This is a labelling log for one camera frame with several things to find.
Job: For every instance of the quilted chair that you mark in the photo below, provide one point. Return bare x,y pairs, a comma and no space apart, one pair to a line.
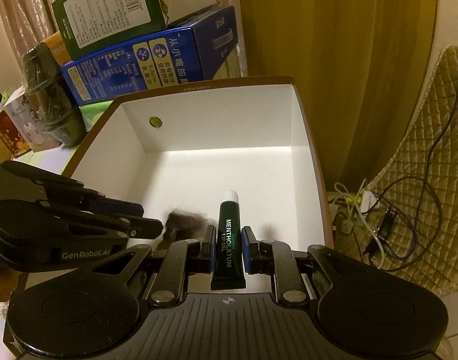
420,182

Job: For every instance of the blue milk carton box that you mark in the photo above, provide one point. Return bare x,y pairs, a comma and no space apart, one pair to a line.
191,51

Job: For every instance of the brown hair scrunchie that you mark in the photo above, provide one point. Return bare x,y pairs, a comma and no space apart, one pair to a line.
182,225

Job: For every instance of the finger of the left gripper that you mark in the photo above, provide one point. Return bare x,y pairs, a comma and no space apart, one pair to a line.
144,228

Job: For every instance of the brown white storage box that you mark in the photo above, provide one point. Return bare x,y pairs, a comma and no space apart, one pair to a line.
182,147

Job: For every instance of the operator hand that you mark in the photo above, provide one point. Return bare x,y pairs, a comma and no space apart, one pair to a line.
9,280

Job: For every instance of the light green tissue box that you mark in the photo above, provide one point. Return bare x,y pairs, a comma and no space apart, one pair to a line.
92,112

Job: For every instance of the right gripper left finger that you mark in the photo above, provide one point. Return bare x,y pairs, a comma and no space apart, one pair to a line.
173,267

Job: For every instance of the white appliance box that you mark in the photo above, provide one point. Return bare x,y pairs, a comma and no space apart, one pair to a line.
24,117

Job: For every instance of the green top box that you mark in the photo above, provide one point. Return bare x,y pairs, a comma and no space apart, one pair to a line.
87,26

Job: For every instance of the green lip gel tube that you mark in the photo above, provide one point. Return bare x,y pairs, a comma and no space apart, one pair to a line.
228,270

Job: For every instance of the dark stacked pots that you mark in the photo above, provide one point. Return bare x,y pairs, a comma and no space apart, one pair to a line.
56,106

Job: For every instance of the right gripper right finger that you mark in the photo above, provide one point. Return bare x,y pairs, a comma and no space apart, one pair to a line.
275,259

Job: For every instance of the red gift box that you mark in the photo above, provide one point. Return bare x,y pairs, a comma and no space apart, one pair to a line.
12,144

